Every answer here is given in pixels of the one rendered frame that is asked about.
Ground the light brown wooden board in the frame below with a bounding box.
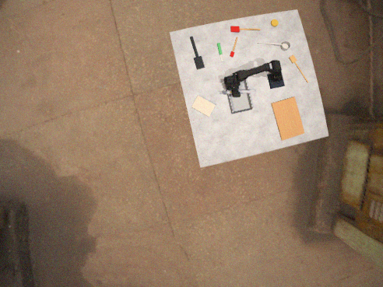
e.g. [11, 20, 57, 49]
[272, 97, 304, 141]

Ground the cream flat block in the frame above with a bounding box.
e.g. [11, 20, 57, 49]
[191, 95, 215, 117]

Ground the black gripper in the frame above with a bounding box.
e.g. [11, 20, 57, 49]
[231, 83, 241, 98]

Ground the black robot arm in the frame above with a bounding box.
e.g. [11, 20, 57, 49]
[224, 60, 283, 91]

